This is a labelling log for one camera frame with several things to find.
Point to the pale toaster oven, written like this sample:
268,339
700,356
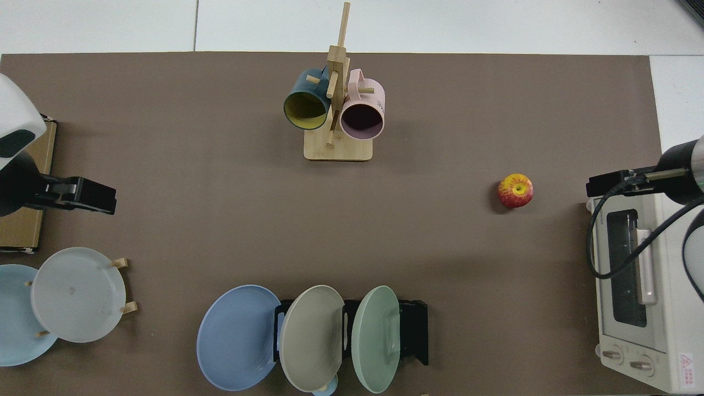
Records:
665,330

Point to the pink cup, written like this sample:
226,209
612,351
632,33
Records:
360,121

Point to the red yellow apple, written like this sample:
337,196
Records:
515,191

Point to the pale green plate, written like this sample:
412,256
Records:
374,338

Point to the dark teal cup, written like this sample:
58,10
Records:
305,110

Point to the black dish rack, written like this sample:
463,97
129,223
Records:
415,330

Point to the dark grey panel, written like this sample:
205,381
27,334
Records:
696,8

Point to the brown table cloth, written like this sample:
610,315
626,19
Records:
192,192

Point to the light blue plate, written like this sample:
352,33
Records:
16,330

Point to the small blue round thing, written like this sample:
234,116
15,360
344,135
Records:
325,392

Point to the beige grey plate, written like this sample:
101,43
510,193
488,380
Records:
311,338

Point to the pale grey plate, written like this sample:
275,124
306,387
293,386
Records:
77,294

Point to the wooden plate stand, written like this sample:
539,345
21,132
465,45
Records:
124,263

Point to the wooden cup stand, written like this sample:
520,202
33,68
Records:
338,151

